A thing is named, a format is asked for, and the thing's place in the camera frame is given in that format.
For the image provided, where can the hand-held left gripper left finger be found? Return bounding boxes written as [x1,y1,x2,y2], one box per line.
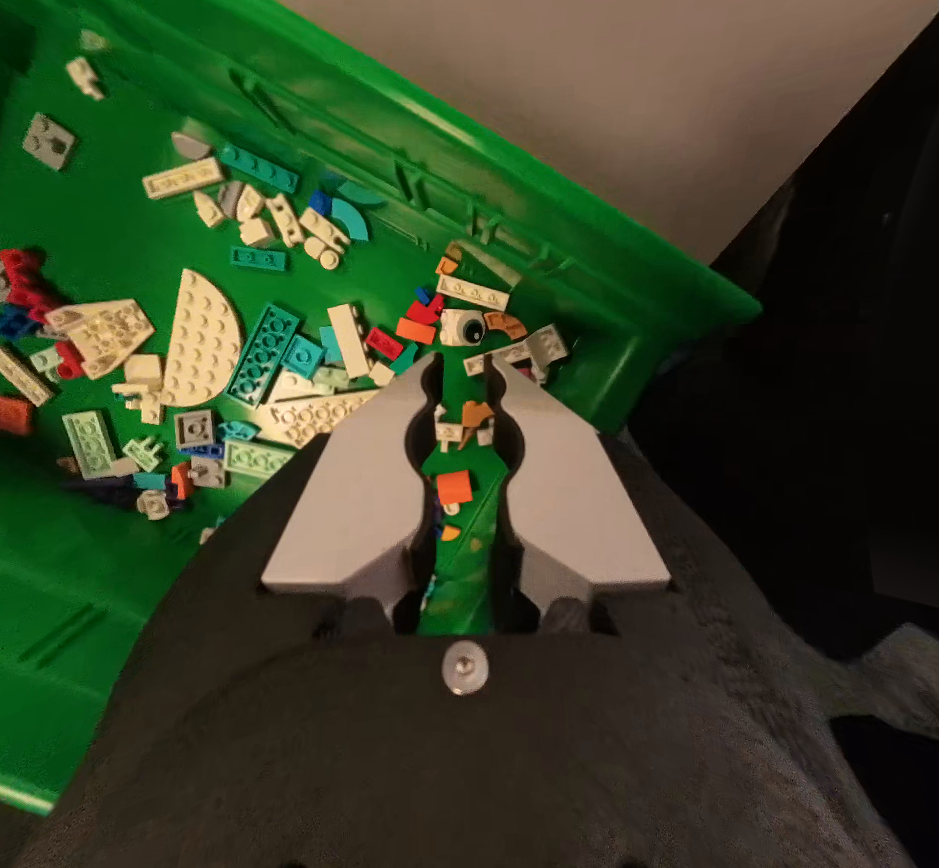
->
[260,351,446,608]

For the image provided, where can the green plastic bin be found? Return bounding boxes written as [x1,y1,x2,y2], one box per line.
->
[0,0,764,814]

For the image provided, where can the pile of lego pieces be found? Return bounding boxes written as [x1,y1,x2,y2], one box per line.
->
[0,31,569,542]

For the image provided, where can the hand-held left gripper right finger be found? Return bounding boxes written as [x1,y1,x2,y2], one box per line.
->
[486,356,673,605]

